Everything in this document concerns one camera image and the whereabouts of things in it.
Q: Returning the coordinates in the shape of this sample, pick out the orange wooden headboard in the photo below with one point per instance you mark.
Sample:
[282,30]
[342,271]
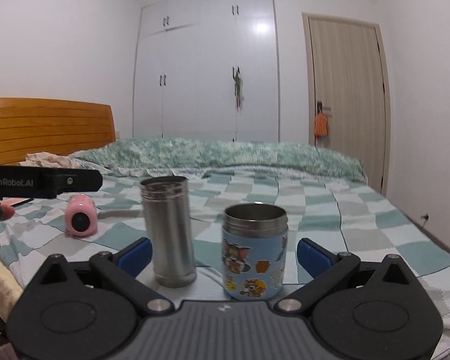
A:
[61,127]

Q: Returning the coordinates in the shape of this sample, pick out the blue cartoon sticker steel cup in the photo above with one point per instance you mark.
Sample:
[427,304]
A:
[254,249]

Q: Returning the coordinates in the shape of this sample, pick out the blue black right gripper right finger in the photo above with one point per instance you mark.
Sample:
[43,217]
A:
[330,273]

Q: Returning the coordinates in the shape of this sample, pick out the checkered green grey bed sheet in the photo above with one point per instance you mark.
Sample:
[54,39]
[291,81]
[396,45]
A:
[336,214]

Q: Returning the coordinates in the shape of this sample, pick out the green floral quilt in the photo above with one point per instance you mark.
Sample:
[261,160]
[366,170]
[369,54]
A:
[187,157]

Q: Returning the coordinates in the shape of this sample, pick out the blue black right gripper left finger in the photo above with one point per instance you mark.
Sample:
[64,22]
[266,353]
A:
[117,273]

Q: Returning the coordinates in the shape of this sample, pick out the hanging ornament on wardrobe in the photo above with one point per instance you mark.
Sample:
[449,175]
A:
[238,88]

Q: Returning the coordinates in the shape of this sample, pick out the orange bag on door handle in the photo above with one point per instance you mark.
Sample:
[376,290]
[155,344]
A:
[320,125]

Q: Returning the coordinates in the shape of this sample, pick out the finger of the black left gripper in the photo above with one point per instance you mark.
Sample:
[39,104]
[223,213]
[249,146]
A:
[77,181]

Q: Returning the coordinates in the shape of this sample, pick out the white wardrobe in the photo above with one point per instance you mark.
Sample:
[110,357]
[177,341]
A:
[183,84]

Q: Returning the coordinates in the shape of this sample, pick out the beige wooden door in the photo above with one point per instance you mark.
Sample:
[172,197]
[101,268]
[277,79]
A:
[348,81]

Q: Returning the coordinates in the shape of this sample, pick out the tall stainless steel cup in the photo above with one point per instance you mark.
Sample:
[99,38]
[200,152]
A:
[167,219]

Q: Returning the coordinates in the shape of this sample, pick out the pink flat card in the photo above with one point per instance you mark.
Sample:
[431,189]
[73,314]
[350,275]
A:
[16,201]

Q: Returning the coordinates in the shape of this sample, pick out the beige floral crumpled cloth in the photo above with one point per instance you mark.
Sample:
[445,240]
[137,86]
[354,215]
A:
[46,159]

